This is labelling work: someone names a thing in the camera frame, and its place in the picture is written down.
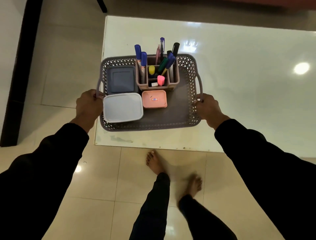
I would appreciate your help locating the person's left hand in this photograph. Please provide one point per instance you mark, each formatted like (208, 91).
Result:
(89, 108)

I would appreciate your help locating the person's right hand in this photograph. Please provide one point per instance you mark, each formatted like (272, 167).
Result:
(209, 110)

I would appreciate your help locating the grey perforated plastic basket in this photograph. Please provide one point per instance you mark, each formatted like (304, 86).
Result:
(180, 108)

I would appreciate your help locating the teal box with white lid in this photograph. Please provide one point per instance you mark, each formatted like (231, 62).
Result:
(123, 107)

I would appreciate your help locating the blue-grey square box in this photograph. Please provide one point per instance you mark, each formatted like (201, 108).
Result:
(122, 80)

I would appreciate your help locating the pink divided organizer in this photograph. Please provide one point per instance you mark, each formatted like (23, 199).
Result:
(158, 88)

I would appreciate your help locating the pink highlighter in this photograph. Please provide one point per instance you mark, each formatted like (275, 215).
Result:
(161, 80)

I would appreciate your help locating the blue-capped thin grey pen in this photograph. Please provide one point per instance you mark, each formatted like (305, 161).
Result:
(170, 63)

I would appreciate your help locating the white eraser pink sleeve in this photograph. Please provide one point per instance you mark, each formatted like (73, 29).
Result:
(154, 84)

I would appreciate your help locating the small pink lidded box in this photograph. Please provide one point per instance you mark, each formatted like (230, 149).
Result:
(148, 95)

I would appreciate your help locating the green pen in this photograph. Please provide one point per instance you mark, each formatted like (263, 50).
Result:
(163, 64)

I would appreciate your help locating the yellow-capped blue glue stick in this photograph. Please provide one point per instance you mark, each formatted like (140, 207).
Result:
(151, 70)

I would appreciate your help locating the blue-capped white marker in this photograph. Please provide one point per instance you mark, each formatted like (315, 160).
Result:
(144, 59)
(137, 52)

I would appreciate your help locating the pink pen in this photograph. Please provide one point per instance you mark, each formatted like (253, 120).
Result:
(158, 53)

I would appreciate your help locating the person's right forearm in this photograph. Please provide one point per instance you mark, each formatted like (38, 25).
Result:
(271, 178)

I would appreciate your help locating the person's left forearm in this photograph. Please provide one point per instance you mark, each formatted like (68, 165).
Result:
(42, 180)

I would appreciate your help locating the person's right leg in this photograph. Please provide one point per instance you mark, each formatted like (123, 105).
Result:
(202, 220)

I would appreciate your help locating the person's leg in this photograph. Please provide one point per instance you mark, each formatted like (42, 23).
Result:
(153, 210)
(202, 220)

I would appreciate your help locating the person's left leg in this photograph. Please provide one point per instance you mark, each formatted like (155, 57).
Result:
(153, 210)

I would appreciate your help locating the white table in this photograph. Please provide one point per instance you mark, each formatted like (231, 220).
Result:
(247, 86)

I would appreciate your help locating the red fabric sofa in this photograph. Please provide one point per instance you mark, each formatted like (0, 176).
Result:
(271, 2)

